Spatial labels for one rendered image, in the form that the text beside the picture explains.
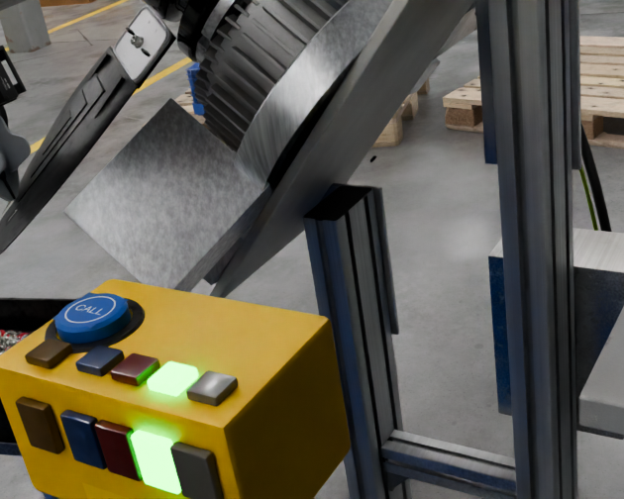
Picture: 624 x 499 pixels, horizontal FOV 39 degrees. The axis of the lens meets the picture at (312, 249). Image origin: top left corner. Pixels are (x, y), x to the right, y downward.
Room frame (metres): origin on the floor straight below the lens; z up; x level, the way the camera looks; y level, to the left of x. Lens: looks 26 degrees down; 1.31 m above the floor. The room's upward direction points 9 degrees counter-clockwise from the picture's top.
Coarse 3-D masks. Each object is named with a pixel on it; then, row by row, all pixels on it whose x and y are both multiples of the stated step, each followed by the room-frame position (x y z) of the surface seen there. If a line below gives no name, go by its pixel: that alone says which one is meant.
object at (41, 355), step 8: (40, 344) 0.41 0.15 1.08; (48, 344) 0.41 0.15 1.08; (56, 344) 0.40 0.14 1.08; (64, 344) 0.40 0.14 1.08; (32, 352) 0.40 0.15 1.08; (40, 352) 0.40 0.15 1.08; (48, 352) 0.40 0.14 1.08; (56, 352) 0.40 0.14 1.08; (64, 352) 0.40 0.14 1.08; (32, 360) 0.40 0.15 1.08; (40, 360) 0.39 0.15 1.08; (48, 360) 0.39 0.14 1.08; (56, 360) 0.39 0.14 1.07; (48, 368) 0.39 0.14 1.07
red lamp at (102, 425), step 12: (96, 432) 0.36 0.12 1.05; (108, 432) 0.35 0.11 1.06; (120, 432) 0.35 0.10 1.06; (132, 432) 0.35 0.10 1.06; (108, 444) 0.35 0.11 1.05; (120, 444) 0.35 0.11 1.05; (132, 444) 0.35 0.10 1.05; (108, 456) 0.35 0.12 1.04; (120, 456) 0.35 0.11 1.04; (132, 456) 0.35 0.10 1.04; (108, 468) 0.36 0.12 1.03; (120, 468) 0.35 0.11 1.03; (132, 468) 0.35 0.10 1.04
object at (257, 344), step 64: (192, 320) 0.42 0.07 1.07; (256, 320) 0.41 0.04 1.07; (320, 320) 0.40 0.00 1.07; (0, 384) 0.40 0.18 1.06; (64, 384) 0.38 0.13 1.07; (128, 384) 0.36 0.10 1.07; (256, 384) 0.35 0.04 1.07; (320, 384) 0.38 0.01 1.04; (256, 448) 0.33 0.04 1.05; (320, 448) 0.37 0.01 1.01
